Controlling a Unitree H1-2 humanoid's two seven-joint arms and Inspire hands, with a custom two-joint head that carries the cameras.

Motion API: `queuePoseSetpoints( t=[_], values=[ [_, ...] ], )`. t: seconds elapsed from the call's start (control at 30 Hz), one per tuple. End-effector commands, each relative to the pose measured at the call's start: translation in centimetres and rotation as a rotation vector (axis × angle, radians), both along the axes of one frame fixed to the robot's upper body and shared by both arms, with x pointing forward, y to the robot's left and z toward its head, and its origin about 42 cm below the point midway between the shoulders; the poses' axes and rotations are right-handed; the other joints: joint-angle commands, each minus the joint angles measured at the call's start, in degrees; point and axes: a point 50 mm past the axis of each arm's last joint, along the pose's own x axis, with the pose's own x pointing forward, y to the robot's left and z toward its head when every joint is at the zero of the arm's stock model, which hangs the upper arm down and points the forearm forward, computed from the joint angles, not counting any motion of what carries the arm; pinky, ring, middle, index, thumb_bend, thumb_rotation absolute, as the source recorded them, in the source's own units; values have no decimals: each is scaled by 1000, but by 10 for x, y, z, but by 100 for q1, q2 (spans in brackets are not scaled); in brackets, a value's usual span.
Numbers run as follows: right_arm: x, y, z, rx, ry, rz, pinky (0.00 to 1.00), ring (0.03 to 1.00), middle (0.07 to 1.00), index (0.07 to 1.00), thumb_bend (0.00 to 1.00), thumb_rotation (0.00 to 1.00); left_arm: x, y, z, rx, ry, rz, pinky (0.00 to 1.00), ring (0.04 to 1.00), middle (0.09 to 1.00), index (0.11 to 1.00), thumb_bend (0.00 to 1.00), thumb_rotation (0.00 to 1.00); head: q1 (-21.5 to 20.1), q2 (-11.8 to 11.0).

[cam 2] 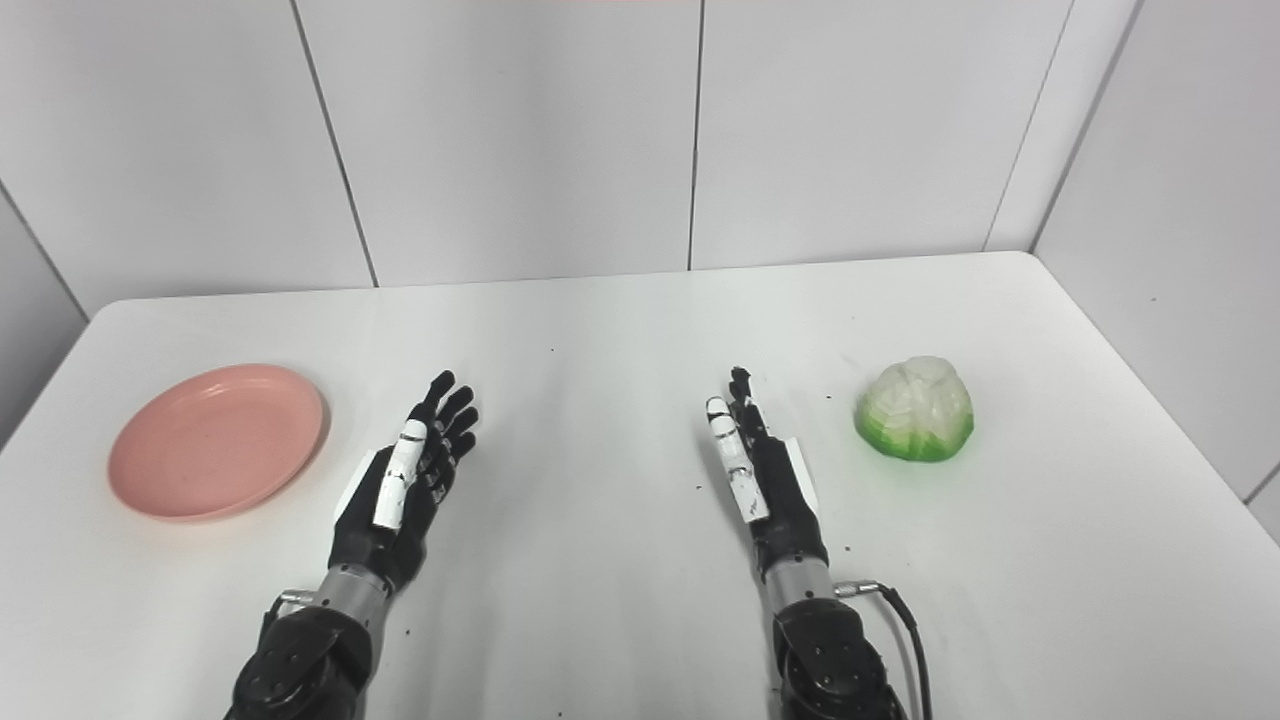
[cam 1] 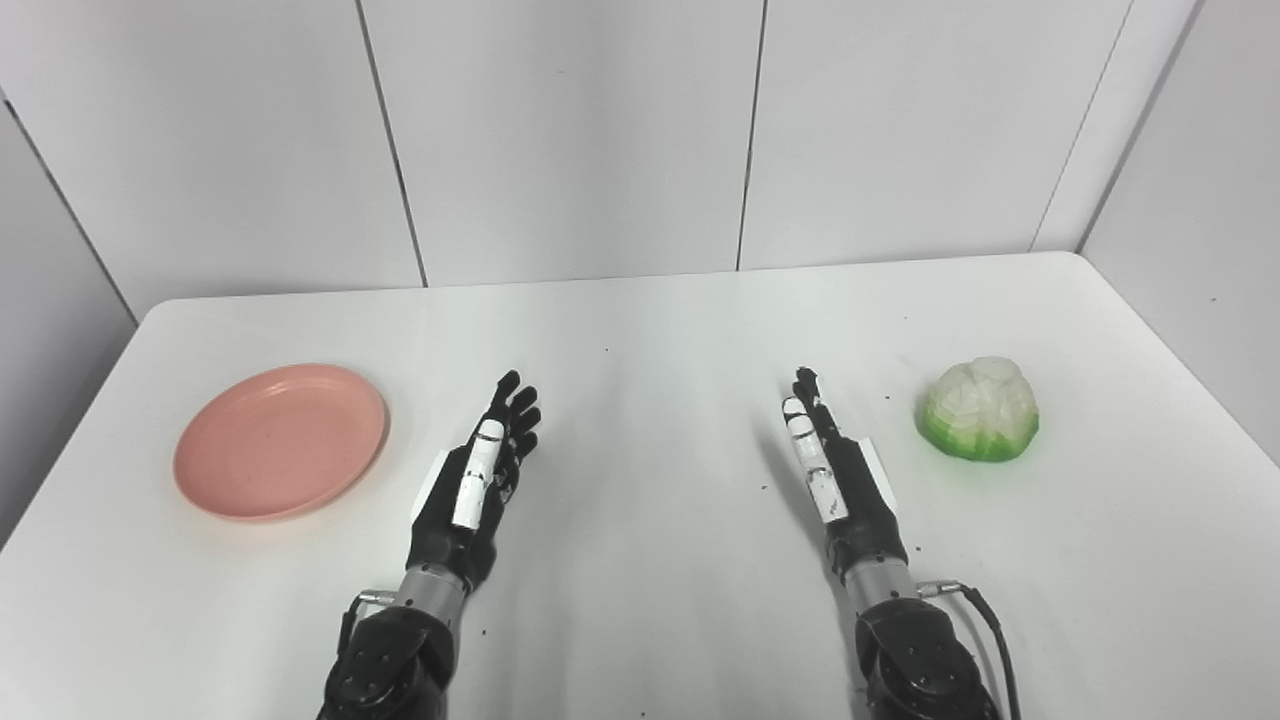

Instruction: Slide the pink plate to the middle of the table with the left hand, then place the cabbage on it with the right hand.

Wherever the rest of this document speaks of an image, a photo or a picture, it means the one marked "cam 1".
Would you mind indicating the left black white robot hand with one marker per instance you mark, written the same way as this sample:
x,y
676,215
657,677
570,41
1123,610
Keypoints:
x,y
470,500

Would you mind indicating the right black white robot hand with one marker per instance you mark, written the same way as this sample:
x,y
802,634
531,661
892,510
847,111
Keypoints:
x,y
850,490

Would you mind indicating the green white toy cabbage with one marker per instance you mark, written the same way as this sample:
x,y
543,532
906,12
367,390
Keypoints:
x,y
980,410

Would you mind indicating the pink plastic plate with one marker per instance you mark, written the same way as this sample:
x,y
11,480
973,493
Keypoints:
x,y
281,441

